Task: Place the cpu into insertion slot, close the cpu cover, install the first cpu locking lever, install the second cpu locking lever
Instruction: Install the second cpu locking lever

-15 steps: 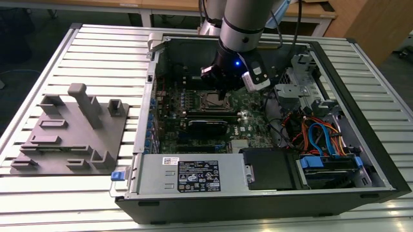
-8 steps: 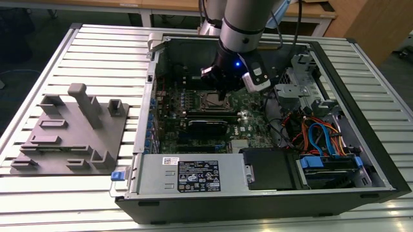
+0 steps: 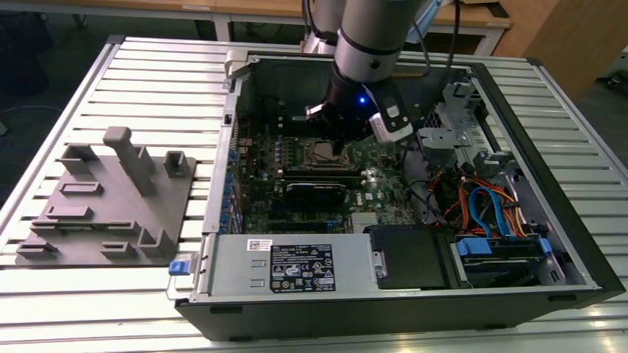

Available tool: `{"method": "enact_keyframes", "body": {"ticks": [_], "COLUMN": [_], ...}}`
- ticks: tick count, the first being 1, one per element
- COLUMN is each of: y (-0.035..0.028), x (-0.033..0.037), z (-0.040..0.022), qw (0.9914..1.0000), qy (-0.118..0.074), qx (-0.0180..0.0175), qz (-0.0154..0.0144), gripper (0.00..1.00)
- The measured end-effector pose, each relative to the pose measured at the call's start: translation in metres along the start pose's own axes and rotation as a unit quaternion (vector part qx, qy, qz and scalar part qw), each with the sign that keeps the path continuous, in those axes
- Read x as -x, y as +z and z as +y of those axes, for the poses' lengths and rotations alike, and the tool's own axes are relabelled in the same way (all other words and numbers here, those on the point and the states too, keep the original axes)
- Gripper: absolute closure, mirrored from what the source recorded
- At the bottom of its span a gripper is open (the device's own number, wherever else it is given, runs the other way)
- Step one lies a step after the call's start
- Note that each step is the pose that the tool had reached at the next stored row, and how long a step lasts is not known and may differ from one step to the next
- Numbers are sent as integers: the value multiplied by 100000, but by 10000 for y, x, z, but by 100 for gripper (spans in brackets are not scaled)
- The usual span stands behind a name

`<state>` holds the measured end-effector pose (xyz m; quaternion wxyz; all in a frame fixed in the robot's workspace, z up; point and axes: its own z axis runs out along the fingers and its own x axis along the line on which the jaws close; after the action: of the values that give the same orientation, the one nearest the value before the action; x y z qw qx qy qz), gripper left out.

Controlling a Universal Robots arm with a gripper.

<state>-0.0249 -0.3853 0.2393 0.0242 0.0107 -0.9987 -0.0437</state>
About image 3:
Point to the wooden cabinet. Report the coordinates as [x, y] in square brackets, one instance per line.
[564, 36]

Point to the grey parts rack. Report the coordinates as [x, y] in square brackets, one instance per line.
[112, 220]

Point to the silver chipset heatsink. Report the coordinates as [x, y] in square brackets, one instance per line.
[363, 218]

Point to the black plastic shroud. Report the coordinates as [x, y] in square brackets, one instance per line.
[412, 257]

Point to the blue case latch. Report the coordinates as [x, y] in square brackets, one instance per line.
[178, 268]

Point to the wooden desk white frame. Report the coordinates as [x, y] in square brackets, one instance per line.
[486, 16]
[98, 3]

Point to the black open PC case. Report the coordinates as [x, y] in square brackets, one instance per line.
[343, 316]

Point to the black RAM slot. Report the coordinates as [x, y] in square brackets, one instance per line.
[324, 180]
[295, 125]
[295, 131]
[324, 171]

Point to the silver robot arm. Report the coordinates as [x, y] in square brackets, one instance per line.
[368, 36]

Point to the white-rimmed wrist camera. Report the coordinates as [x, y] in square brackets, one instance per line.
[392, 121]

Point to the blue disk carrier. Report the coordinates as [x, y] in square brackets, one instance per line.
[474, 247]

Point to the black graphics card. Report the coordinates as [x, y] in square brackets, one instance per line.
[314, 195]

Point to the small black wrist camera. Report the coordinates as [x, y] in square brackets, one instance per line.
[320, 112]

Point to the silver metal disk bay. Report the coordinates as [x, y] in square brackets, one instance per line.
[436, 141]

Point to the green motherboard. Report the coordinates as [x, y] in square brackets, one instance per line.
[387, 198]

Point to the black expansion slot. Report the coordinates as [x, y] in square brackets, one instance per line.
[304, 228]

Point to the silver power supply unit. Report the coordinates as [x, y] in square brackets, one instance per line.
[235, 264]

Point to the silver-topped CPU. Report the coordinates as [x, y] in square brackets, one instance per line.
[322, 151]

